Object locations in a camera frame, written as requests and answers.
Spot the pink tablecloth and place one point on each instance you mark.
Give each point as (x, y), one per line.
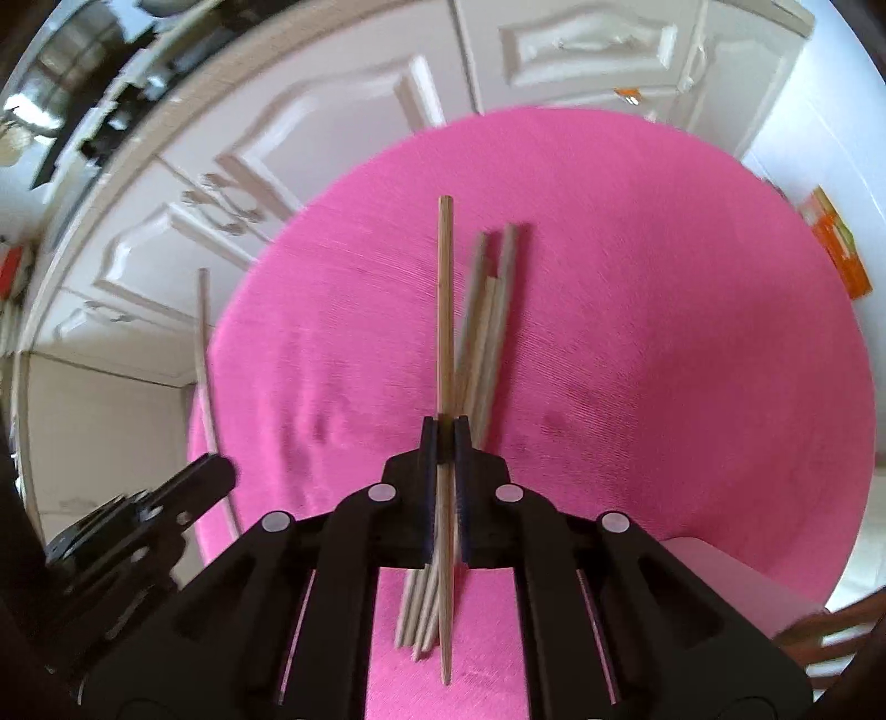
(623, 346)

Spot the orange package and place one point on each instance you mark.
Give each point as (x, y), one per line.
(841, 256)

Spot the cream cabinet drawer front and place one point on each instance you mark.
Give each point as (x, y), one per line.
(484, 55)

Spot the pink cup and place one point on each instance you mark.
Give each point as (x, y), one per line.
(727, 574)

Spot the cream cabinet door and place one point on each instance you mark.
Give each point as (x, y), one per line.
(332, 138)
(104, 353)
(138, 277)
(747, 90)

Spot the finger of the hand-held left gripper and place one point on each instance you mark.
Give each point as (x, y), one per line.
(197, 488)

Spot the cream corner cabinet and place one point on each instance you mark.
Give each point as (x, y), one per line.
(104, 429)

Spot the small orange tag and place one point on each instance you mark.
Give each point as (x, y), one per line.
(628, 96)

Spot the bundle of wooden chopsticks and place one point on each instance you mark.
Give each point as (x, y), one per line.
(495, 332)

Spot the wooden chair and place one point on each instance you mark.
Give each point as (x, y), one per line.
(830, 626)

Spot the single tan chopstick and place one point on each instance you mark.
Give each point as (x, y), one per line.
(203, 360)
(445, 311)

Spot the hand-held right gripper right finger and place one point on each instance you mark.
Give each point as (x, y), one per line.
(462, 443)

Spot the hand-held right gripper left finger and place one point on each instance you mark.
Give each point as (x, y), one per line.
(430, 443)

